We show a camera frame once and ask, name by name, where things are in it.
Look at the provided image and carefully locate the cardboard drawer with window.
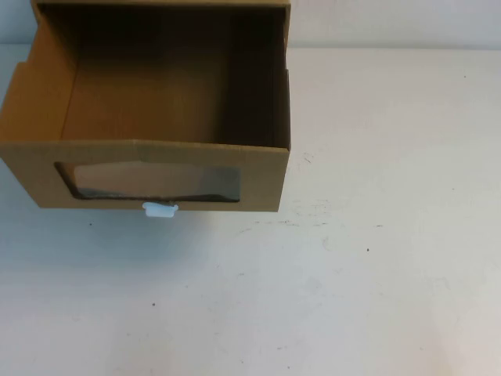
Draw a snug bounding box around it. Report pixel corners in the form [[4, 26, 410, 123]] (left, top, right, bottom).
[[0, 3, 293, 215]]

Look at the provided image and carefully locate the white handle of upper drawer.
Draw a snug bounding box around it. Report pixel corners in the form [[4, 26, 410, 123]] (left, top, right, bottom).
[[142, 201, 180, 219]]

